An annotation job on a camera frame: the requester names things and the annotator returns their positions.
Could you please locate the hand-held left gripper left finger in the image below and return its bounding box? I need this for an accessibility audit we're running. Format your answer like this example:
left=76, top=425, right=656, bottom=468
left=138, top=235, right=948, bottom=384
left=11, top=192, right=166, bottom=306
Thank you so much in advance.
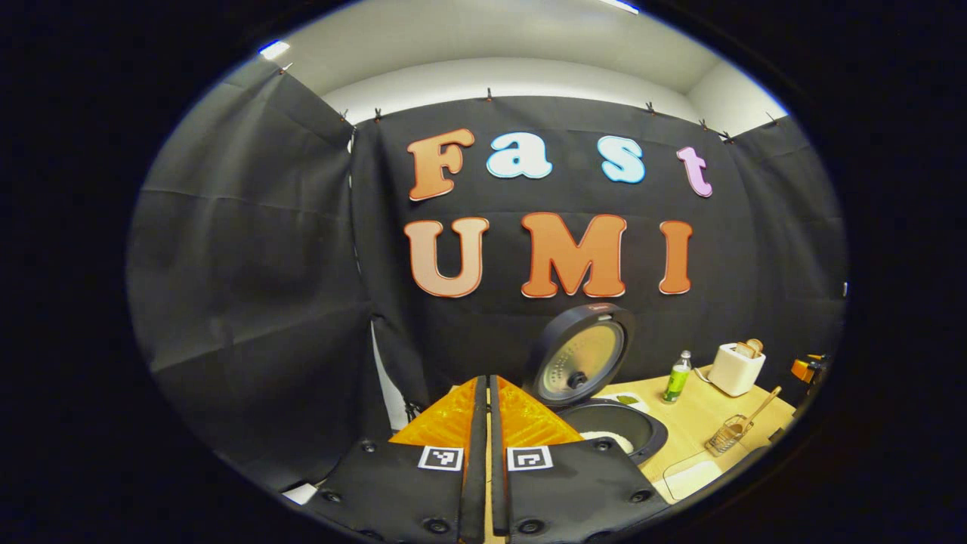
left=302, top=376, right=489, bottom=544

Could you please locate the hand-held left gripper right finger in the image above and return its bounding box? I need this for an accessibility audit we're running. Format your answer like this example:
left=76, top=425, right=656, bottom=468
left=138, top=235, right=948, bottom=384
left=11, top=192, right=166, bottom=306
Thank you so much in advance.
left=489, top=374, right=671, bottom=544

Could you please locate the wooden spoon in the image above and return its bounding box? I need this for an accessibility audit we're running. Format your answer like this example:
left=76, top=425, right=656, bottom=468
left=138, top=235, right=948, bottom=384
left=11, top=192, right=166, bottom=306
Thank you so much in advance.
left=725, top=386, right=783, bottom=439

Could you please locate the wire chopstick holder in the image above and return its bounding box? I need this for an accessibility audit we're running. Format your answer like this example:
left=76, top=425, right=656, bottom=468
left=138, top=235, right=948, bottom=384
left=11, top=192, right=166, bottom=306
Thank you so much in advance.
left=706, top=414, right=749, bottom=456

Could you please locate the dark lidded rice cooker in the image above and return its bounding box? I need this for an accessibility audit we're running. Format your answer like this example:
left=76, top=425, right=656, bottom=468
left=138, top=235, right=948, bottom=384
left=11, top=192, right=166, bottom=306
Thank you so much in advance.
left=527, top=302, right=670, bottom=465

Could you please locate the white toaster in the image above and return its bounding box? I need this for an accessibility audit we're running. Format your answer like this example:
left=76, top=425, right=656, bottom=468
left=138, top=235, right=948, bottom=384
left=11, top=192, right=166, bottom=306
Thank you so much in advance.
left=708, top=342, right=766, bottom=397

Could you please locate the green drink bottle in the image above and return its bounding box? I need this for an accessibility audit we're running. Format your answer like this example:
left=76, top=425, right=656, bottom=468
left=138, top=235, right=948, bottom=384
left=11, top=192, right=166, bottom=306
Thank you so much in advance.
left=662, top=350, right=693, bottom=405

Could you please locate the white dish with green food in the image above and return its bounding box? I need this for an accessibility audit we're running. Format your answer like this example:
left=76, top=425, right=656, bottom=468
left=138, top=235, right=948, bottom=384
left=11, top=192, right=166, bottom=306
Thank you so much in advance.
left=597, top=393, right=650, bottom=413

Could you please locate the black backdrop cloth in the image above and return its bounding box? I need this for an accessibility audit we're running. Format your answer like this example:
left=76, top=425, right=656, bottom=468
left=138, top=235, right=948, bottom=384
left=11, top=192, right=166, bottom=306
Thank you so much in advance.
left=127, top=57, right=848, bottom=492

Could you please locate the row of small black clips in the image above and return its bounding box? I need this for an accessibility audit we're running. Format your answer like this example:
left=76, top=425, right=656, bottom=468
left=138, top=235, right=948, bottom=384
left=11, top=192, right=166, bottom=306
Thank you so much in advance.
left=278, top=63, right=779, bottom=144

